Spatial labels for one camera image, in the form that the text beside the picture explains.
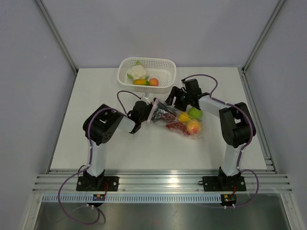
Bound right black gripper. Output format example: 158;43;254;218
163;86;191;112

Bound clear zip top bag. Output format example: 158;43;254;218
147;98;204;138

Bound orange red fake peach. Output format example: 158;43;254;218
149;78;159;87

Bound yellow green fake mango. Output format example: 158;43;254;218
133;79;150;86

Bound white fake cauliflower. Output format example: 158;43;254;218
127;61;149;81

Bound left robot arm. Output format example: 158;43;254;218
76;100;153;192

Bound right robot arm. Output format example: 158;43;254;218
165;79;256;192

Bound yellow fake fruit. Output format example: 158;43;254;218
177;112;190;123

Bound green fake apple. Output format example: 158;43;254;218
188;107;203;120

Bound red fake fruit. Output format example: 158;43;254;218
166;122;190;136

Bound orange yellow fake peach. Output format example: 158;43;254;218
186;119;202;135

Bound white perforated plastic basket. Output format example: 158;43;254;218
117;57;177;93

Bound left small circuit board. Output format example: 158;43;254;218
93;194;106;201

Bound small circuit board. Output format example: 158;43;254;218
221;194;236;205
93;194;106;201

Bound right small circuit board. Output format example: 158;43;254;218
221;194;236;205

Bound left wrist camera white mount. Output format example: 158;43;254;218
141;92;150;103

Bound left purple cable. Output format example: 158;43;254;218
57;90;142;226

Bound right aluminium frame post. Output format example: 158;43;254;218
242;0;287;74

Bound aluminium frame post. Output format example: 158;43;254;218
34;0;79;75
242;0;287;74

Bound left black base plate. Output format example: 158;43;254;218
76;176;119;192

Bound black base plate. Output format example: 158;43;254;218
76;176;119;192
198;176;247;192

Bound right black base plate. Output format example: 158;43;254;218
198;176;247;192

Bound aluminium mounting rail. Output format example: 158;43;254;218
33;170;293;194

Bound left aluminium frame post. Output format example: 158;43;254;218
34;0;79;75

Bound white slotted cable duct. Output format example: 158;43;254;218
42;194;222;204

